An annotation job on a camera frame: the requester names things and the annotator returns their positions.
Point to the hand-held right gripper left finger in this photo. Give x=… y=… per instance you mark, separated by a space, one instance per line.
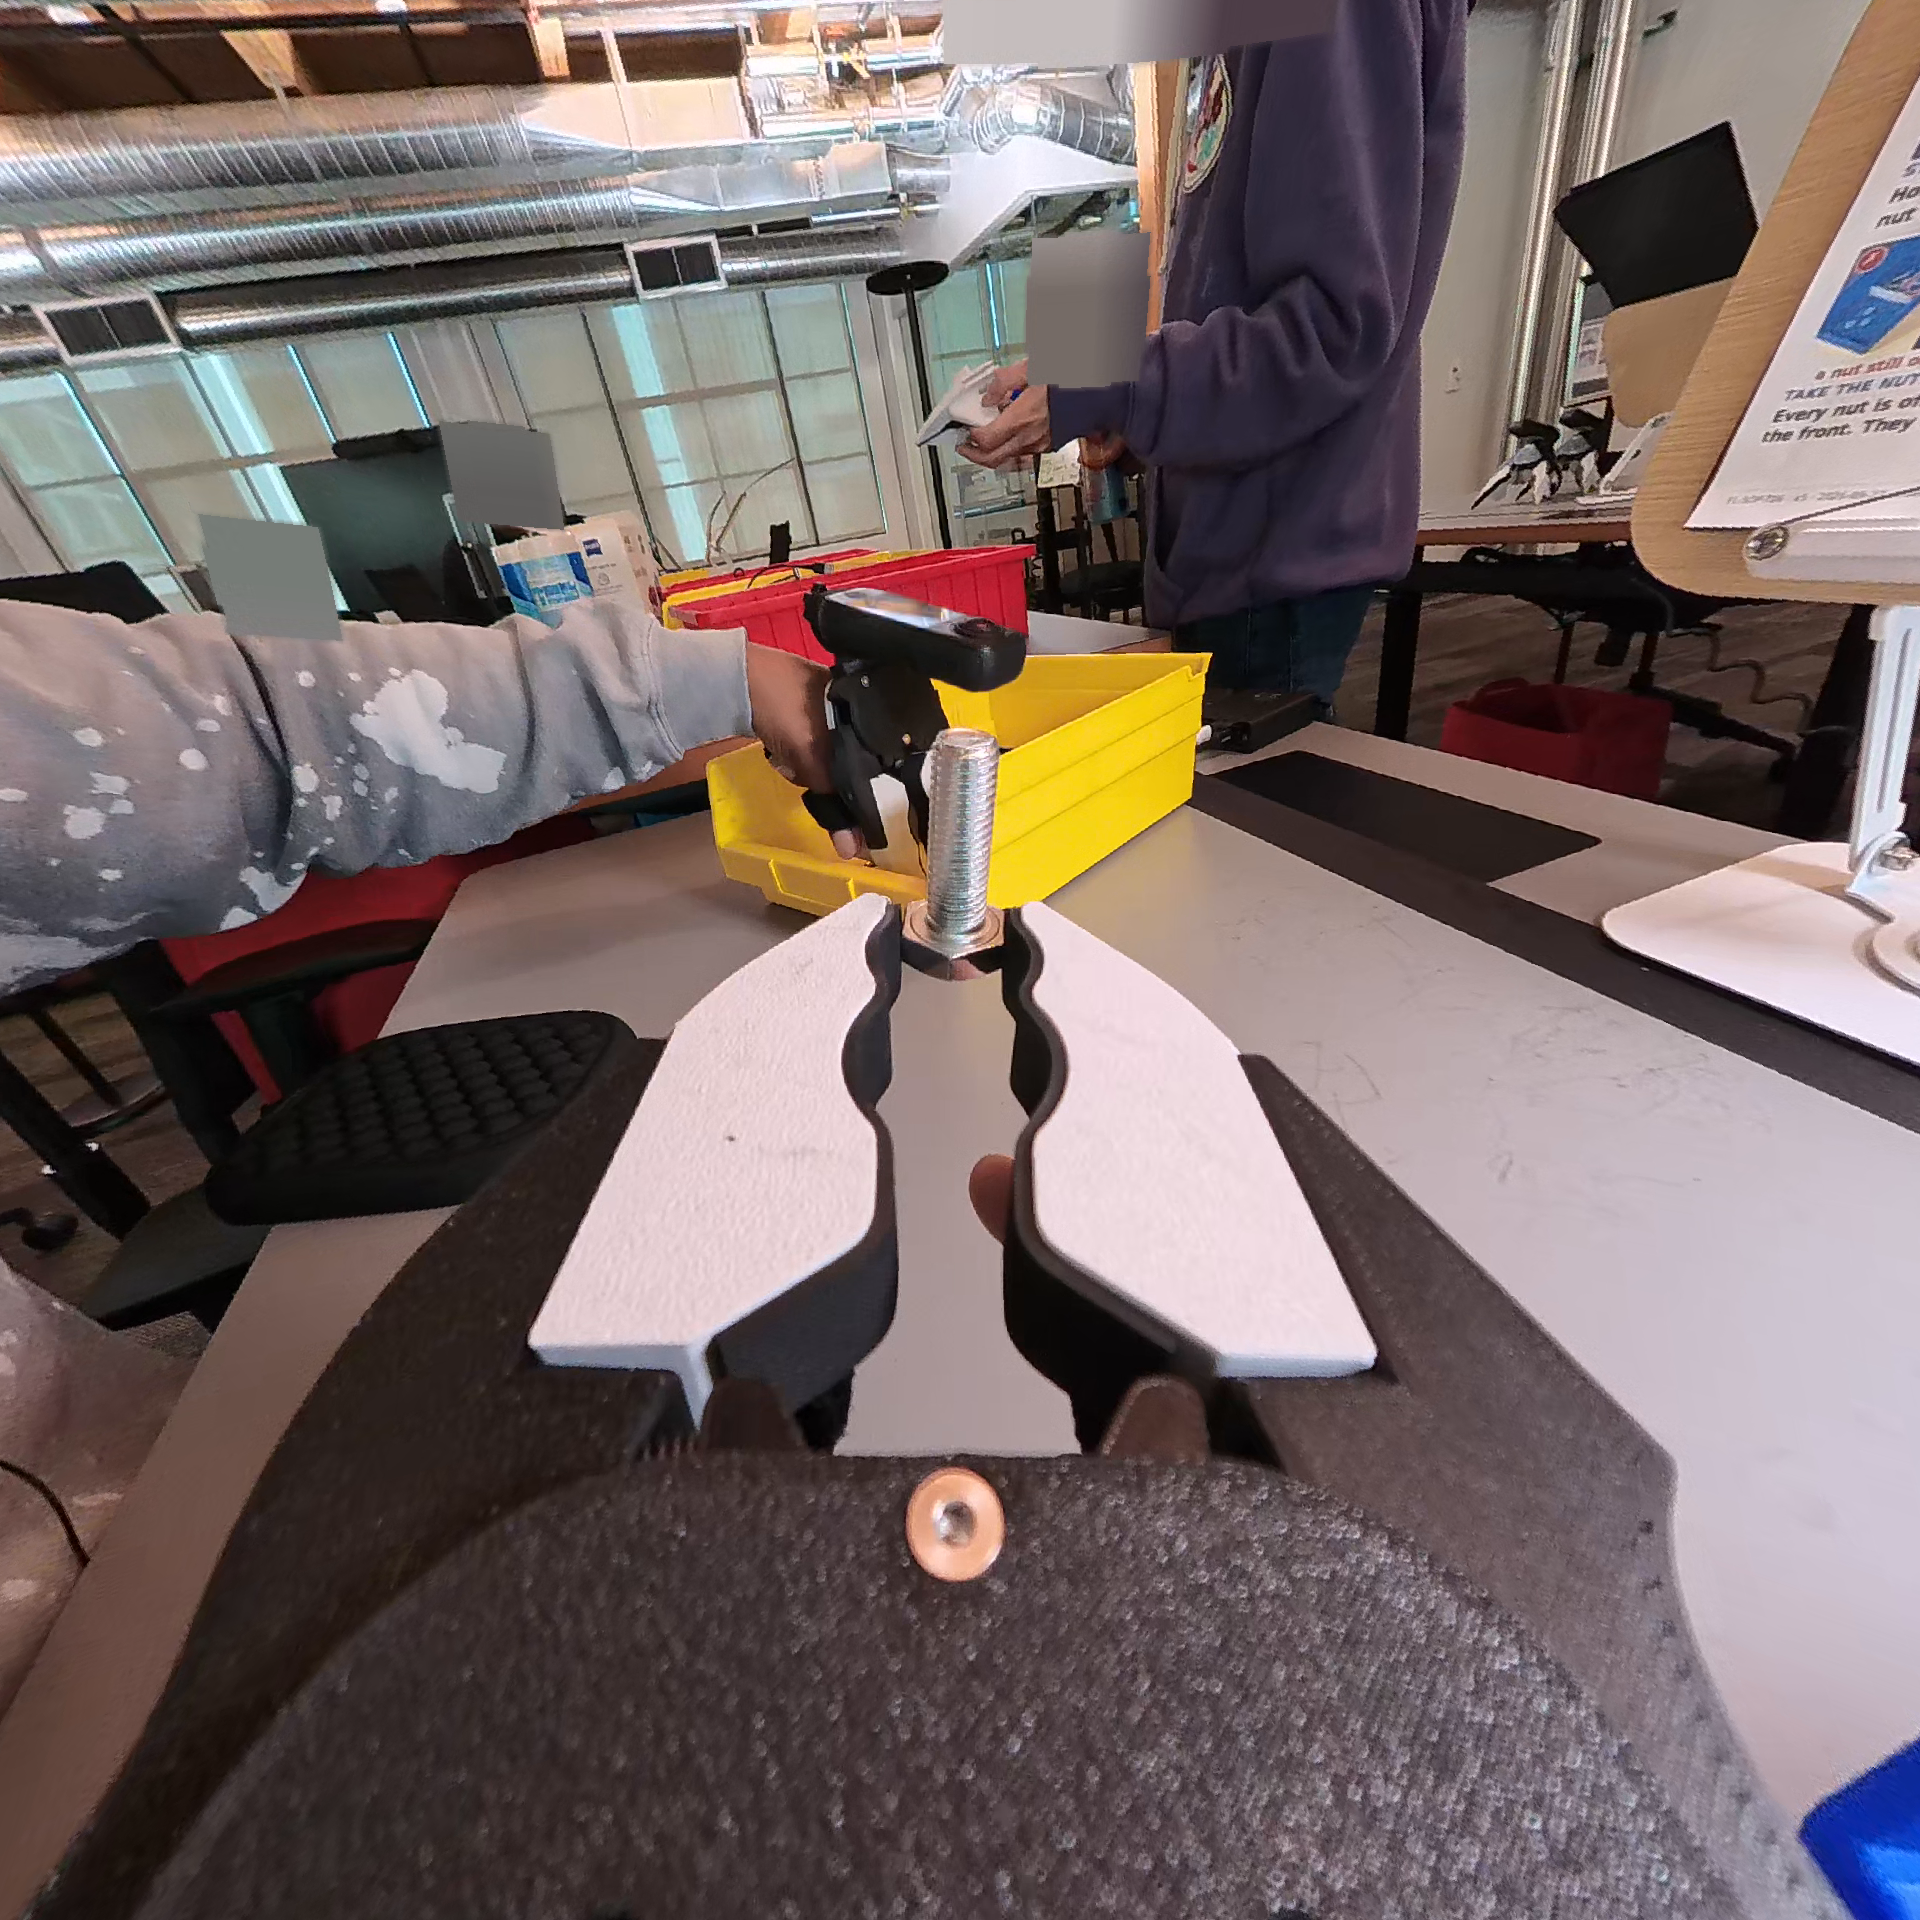
x=735 y=1171

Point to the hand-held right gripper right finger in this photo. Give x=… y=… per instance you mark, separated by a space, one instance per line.
x=1185 y=1184

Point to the steel hex bolt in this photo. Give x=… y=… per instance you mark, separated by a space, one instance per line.
x=961 y=827

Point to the yellow plastic bin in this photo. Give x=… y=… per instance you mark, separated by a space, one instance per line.
x=1079 y=780
x=693 y=582

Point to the person's left forearm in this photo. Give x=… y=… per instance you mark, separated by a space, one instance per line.
x=377 y=765

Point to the person's left hand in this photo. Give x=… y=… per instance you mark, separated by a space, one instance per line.
x=788 y=720

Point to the person's right hand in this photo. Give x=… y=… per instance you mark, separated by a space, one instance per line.
x=994 y=1195

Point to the red plastic bin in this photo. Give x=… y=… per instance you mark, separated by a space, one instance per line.
x=901 y=593

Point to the white paper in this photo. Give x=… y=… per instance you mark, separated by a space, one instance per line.
x=954 y=403

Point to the white cardboard box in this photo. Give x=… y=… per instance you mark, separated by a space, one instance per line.
x=615 y=557

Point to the black chair armrest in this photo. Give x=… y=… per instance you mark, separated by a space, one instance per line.
x=421 y=1109

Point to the black flat device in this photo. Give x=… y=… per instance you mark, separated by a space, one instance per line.
x=1260 y=720

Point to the blue label wipes canister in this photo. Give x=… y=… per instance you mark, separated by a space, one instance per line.
x=542 y=579

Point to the red felt bag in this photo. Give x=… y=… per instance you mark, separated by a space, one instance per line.
x=1559 y=734
x=346 y=915

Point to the black tape strip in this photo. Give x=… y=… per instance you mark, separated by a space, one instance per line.
x=1652 y=998

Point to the dark monitor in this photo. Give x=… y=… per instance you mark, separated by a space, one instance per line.
x=377 y=524

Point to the wooden table black legs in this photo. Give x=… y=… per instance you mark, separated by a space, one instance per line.
x=1517 y=524

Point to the white stand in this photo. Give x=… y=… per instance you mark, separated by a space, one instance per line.
x=1757 y=932

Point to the wooden clipboard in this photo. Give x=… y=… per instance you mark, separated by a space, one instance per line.
x=1711 y=390

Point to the black panel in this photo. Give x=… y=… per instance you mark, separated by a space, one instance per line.
x=1658 y=219

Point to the blue object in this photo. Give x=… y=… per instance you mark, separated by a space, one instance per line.
x=1868 y=1845

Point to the printed instruction sheet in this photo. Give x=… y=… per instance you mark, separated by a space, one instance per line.
x=1846 y=359

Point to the silver ventilation duct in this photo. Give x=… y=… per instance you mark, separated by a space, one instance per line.
x=377 y=240
x=300 y=142

